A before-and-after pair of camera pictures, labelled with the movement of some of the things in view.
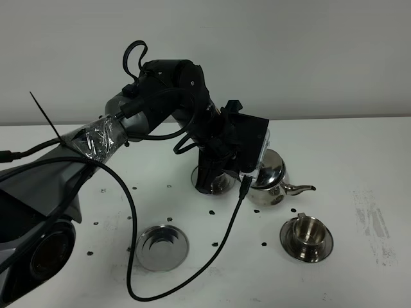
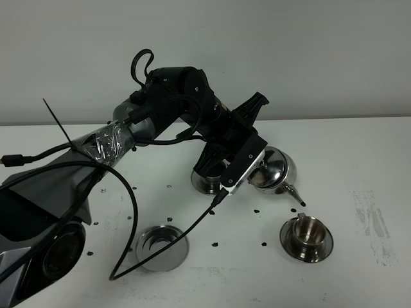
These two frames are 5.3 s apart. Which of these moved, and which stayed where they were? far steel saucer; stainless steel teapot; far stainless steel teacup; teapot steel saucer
Moved: stainless steel teapot
Stayed: teapot steel saucer; far stainless steel teacup; far steel saucer
